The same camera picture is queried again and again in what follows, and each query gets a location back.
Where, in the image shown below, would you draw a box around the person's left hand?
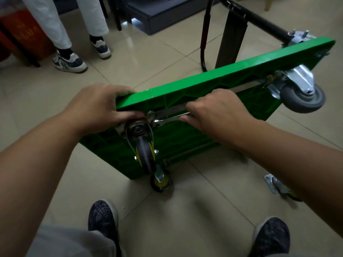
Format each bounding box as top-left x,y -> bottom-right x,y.
63,82 -> 145,138

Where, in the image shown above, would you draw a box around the person's right hand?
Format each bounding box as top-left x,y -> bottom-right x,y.
179,88 -> 268,154

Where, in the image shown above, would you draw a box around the green platform trolley deck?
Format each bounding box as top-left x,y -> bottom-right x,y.
79,0 -> 336,181

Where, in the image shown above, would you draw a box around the silver wrench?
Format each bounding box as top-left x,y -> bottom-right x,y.
153,112 -> 192,127

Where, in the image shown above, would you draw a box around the grey caster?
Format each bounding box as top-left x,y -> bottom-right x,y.
268,64 -> 327,114

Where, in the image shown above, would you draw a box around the person's left forearm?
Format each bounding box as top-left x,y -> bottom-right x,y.
0,112 -> 84,257

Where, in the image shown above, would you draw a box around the person's right forearm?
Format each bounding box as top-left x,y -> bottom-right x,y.
241,124 -> 343,237

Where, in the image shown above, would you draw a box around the person's dark shoe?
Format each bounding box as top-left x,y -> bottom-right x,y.
250,216 -> 291,257
88,200 -> 121,257

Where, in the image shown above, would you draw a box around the person's light trousers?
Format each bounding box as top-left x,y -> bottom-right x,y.
25,225 -> 118,257

